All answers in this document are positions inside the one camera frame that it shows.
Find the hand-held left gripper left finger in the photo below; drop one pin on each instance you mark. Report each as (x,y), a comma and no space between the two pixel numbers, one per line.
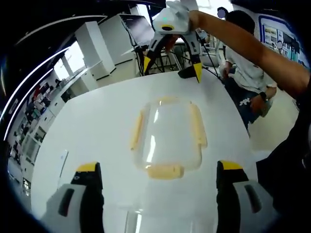
(73,208)

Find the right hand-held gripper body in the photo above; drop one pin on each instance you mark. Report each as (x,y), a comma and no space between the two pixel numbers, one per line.
(172,24)

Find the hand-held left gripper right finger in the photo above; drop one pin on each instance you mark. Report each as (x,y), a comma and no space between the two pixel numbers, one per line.
(243,208)

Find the clear plastic storage box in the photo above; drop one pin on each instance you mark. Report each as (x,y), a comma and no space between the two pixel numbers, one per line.
(136,223)

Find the clear lid with cream latches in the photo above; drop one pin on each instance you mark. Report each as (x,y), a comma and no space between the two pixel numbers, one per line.
(170,136)

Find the person's right hand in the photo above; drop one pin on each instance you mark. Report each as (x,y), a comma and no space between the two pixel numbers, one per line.
(181,8)

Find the panel on tripod stand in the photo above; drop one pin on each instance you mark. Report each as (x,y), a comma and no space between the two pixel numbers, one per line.
(138,26)

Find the white square pillar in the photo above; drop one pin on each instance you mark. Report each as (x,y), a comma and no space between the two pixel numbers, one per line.
(94,51)

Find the person's black shirt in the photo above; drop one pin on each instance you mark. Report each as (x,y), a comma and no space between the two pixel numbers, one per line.
(291,157)

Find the row of white cabinets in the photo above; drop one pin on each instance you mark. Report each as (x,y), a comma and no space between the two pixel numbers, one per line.
(73,85)

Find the ceiling light strip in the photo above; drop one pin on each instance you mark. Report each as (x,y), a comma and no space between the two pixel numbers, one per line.
(36,72)
(31,97)

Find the blue framed wall board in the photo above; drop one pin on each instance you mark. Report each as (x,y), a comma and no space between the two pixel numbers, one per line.
(269,31)

